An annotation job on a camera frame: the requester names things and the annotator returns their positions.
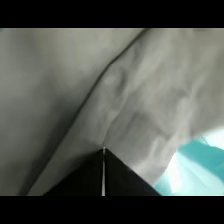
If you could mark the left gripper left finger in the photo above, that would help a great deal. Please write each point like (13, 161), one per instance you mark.
(85, 181)

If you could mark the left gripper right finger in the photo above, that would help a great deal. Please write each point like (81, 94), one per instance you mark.
(126, 181)

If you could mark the grey shirt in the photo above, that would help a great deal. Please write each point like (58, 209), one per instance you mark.
(100, 93)

